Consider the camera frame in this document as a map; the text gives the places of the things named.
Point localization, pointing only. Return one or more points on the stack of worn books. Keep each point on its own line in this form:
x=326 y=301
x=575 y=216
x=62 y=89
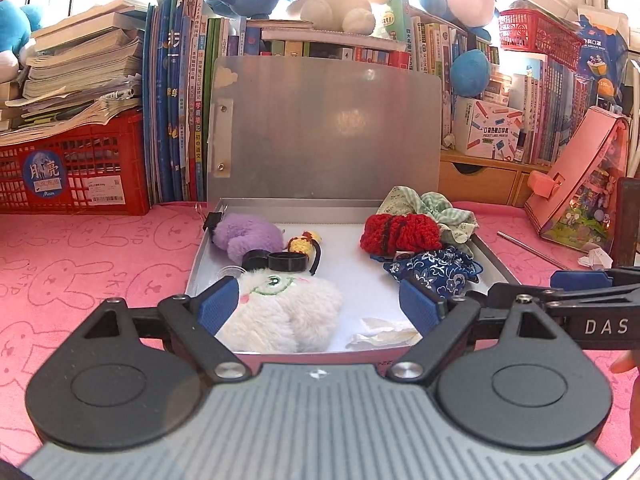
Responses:
x=75 y=70

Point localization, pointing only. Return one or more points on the white label printer box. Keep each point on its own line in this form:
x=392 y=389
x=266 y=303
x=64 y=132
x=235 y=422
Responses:
x=487 y=130

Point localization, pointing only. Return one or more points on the white fluffy plush toy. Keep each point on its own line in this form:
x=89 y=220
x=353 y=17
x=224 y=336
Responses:
x=290 y=310

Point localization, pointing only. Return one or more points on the pink rabbit print mat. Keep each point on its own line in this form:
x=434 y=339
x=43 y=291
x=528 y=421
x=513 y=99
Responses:
x=100 y=270

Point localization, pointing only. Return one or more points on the pink house-shaped box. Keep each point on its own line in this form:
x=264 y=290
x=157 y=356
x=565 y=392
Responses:
x=575 y=175

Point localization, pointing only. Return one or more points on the blue floral fabric pouch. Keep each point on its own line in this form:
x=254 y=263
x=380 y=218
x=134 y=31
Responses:
x=440 y=267

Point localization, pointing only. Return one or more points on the large red plastic basket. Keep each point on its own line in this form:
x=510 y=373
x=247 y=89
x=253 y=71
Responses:
x=75 y=160

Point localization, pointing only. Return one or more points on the green checked floral cloth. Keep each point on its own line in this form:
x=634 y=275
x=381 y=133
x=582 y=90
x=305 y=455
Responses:
x=440 y=210

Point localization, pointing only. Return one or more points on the black round cap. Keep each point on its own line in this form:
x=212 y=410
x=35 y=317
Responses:
x=255 y=260
x=287 y=262

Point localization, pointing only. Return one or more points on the row of upright books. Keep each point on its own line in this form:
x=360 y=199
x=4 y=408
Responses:
x=550 y=110

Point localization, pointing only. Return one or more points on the person's right hand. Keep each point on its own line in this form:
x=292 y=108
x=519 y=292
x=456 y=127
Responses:
x=636 y=410

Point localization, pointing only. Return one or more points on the crumpled white tissue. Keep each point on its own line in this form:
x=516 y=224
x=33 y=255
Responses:
x=382 y=335

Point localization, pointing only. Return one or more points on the yellow red crochet charm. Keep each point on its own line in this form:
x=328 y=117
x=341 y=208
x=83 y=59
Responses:
x=300 y=244

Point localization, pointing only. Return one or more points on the purple fluffy plush toy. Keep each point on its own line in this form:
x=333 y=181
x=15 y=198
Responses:
x=245 y=232

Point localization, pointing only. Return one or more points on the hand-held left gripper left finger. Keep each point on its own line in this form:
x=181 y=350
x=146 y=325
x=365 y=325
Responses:
x=220 y=305

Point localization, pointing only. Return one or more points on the thin metal rod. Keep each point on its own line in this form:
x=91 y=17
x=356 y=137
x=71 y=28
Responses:
x=530 y=248

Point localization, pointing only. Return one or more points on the white folded paper figure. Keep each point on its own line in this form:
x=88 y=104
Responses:
x=595 y=258

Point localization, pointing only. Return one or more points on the small red plastic basket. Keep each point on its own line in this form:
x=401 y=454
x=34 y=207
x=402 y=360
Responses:
x=545 y=35

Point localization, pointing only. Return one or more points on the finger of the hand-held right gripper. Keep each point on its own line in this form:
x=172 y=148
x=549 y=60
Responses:
x=580 y=279
x=590 y=301

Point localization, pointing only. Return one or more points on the red crochet pouch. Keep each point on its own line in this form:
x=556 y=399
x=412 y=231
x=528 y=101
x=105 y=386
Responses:
x=400 y=232

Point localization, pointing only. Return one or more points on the grey cardboard box with lid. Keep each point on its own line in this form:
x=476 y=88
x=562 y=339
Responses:
x=325 y=135

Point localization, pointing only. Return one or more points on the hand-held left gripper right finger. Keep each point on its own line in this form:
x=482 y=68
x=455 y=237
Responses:
x=420 y=305

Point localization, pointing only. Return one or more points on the black binder clip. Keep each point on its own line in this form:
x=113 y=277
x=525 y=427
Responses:
x=212 y=222

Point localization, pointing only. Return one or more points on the row of thin blue books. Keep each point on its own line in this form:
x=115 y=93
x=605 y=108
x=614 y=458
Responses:
x=170 y=110

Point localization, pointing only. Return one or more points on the wooden drawer unit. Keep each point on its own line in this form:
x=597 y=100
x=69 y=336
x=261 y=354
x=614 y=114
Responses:
x=480 y=180

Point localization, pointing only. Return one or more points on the blue face mask box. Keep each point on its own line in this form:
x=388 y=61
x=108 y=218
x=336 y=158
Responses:
x=602 y=50

